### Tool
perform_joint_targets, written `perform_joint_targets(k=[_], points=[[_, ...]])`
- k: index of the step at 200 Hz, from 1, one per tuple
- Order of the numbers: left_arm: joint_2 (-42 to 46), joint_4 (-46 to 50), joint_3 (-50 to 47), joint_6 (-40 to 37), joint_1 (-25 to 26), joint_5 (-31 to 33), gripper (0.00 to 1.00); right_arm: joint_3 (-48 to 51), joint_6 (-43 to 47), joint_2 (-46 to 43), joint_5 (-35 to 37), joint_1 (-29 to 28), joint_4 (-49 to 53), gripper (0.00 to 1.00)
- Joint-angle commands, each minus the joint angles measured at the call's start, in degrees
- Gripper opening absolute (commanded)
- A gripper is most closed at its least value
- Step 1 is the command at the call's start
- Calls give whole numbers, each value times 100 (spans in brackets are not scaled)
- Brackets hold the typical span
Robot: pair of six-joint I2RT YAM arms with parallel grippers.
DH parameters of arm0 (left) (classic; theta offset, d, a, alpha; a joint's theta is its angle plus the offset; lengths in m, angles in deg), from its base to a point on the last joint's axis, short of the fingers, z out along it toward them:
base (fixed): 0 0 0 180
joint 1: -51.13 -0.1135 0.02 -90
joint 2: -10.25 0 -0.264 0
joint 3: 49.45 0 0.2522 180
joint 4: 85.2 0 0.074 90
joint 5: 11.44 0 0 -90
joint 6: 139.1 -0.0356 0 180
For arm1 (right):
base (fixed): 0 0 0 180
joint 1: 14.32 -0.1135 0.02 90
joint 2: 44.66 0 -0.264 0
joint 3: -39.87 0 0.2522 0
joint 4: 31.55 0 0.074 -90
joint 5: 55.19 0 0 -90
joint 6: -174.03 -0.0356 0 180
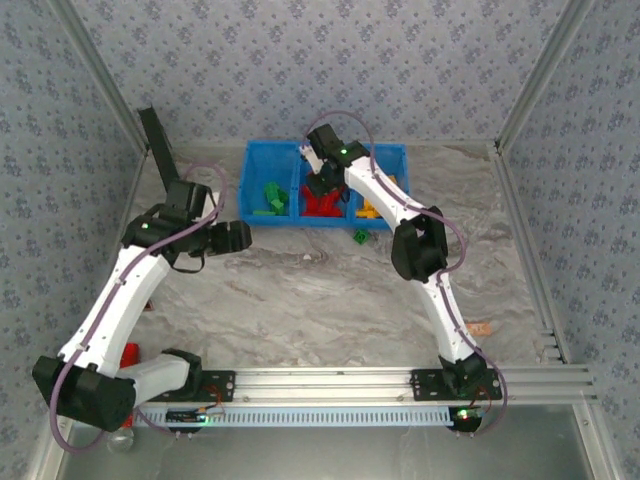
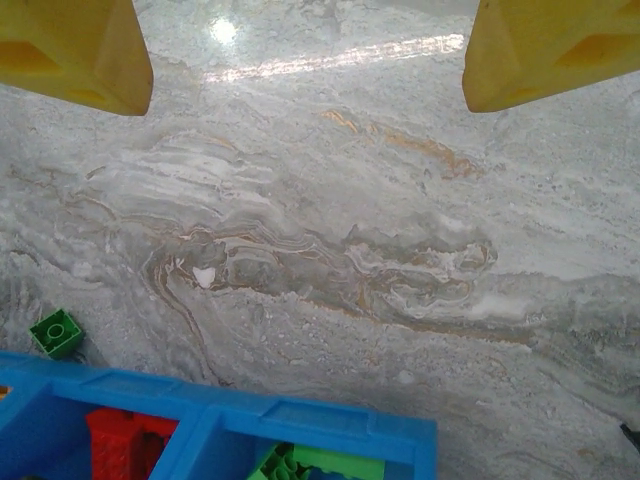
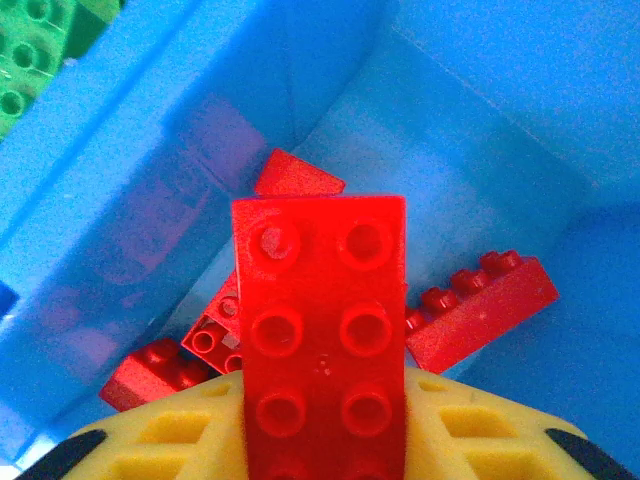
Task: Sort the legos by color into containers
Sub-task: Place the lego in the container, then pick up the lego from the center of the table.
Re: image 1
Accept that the aluminium side rail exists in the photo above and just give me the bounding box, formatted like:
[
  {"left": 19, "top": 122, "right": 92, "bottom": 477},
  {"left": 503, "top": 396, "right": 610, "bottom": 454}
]
[
  {"left": 492, "top": 148, "right": 572, "bottom": 364},
  {"left": 77, "top": 147, "right": 151, "bottom": 369}
]

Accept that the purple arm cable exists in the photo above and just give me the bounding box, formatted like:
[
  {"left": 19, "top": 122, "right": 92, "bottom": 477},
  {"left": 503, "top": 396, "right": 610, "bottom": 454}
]
[
  {"left": 49, "top": 162, "right": 229, "bottom": 454},
  {"left": 305, "top": 109, "right": 511, "bottom": 439}
]

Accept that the red glitter microphone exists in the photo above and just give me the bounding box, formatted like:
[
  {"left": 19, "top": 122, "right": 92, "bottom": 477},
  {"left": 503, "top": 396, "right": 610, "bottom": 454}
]
[{"left": 106, "top": 342, "right": 142, "bottom": 454}]

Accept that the right circuit board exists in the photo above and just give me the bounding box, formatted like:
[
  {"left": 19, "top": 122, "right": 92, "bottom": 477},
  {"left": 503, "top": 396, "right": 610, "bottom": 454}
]
[{"left": 448, "top": 405, "right": 485, "bottom": 434}]

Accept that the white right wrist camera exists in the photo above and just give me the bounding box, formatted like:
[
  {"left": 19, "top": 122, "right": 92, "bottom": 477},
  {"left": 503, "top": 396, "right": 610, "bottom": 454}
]
[{"left": 298, "top": 143, "right": 325, "bottom": 174}]

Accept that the black right mount plate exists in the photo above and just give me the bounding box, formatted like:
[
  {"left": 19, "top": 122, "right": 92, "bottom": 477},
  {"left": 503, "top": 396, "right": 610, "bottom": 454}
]
[{"left": 410, "top": 368, "right": 504, "bottom": 402}]

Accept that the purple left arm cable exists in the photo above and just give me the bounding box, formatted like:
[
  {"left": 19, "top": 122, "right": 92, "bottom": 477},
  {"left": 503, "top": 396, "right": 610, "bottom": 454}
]
[{"left": 49, "top": 162, "right": 229, "bottom": 454}]

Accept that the left circuit board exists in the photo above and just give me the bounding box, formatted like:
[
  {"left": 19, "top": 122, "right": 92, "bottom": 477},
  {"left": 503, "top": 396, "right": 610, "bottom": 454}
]
[{"left": 166, "top": 408, "right": 226, "bottom": 426}]

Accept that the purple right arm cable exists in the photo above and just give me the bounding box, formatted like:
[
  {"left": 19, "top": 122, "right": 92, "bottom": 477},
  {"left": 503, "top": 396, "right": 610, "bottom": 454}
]
[{"left": 305, "top": 109, "right": 511, "bottom": 439}]

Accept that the black mount plate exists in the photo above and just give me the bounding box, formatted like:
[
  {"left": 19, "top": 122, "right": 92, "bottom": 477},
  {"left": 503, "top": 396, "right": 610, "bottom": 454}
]
[
  {"left": 149, "top": 369, "right": 236, "bottom": 404},
  {"left": 410, "top": 368, "right": 504, "bottom": 402}
]

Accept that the slotted cable duct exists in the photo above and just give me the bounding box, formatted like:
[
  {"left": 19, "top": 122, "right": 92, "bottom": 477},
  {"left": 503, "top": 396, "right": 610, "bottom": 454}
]
[{"left": 132, "top": 405, "right": 459, "bottom": 429}]

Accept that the black left mount plate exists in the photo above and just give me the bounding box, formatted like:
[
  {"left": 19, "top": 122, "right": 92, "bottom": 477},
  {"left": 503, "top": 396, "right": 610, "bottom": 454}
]
[{"left": 149, "top": 369, "right": 236, "bottom": 404}]

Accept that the circuit board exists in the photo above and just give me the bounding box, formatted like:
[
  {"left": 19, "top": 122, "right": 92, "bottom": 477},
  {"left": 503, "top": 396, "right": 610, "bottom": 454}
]
[
  {"left": 448, "top": 405, "right": 485, "bottom": 434},
  {"left": 166, "top": 408, "right": 226, "bottom": 426}
]

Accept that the aluminium mounting rail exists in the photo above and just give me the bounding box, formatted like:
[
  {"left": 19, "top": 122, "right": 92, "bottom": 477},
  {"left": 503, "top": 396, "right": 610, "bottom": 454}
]
[{"left": 134, "top": 364, "right": 599, "bottom": 405}]

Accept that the grey metal panel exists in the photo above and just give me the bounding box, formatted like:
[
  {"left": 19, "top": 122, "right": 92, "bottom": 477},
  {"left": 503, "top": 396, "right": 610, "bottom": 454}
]
[{"left": 49, "top": 424, "right": 609, "bottom": 480}]

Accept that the black strap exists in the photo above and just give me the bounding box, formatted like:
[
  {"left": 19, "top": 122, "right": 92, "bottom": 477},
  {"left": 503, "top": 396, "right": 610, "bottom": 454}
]
[{"left": 138, "top": 106, "right": 186, "bottom": 194}]

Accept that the aluminium frame post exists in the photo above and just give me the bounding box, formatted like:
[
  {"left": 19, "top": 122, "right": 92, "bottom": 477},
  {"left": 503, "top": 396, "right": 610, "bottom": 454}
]
[
  {"left": 492, "top": 0, "right": 599, "bottom": 154},
  {"left": 47, "top": 0, "right": 154, "bottom": 154}
]

